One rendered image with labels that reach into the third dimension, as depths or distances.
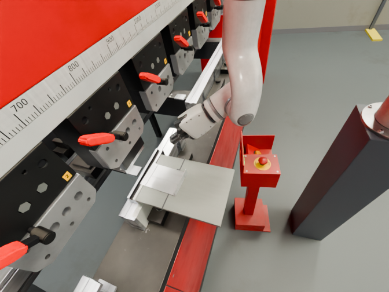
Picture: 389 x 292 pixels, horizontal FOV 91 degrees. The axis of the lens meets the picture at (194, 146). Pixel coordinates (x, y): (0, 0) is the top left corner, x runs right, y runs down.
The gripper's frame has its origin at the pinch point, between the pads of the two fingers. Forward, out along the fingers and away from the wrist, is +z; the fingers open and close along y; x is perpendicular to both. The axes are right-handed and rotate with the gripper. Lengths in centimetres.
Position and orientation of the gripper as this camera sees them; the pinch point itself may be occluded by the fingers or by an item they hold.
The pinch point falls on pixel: (175, 138)
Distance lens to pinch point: 69.6
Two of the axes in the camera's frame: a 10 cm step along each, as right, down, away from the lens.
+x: 1.8, 7.3, -6.6
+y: -6.1, -4.5, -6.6
